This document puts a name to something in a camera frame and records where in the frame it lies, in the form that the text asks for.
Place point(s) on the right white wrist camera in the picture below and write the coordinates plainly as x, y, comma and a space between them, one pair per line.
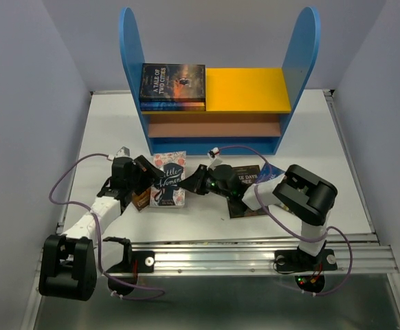
215, 158

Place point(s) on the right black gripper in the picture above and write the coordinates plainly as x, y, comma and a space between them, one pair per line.
194, 182

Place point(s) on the brown book far left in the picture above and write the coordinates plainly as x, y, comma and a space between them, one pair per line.
142, 200

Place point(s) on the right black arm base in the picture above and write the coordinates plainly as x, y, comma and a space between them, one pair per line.
309, 270

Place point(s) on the blue yellow wooden bookshelf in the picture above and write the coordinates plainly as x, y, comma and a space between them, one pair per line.
248, 106

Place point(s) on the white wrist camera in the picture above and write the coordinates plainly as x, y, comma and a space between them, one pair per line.
215, 158
122, 152

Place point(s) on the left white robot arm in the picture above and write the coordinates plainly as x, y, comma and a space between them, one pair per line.
72, 261

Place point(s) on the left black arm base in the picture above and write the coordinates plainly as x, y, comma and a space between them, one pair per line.
125, 263

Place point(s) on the Animal Farm book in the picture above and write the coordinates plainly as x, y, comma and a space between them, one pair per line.
268, 172

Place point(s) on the Jane Eyre book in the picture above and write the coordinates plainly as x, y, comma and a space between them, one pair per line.
172, 106

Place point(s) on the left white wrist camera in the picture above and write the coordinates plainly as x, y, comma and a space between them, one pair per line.
122, 152

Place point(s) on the aluminium mounting rail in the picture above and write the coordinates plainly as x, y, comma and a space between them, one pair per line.
255, 258

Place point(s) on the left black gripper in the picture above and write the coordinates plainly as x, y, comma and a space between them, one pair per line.
150, 176

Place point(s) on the Three Days to See book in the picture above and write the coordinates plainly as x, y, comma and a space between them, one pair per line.
247, 175

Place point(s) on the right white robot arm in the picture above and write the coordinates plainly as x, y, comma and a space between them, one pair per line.
306, 195

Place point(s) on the Little Women book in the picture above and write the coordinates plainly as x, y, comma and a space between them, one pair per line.
165, 193

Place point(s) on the A Tale of Two Cities book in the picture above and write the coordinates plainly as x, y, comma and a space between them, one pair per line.
173, 83

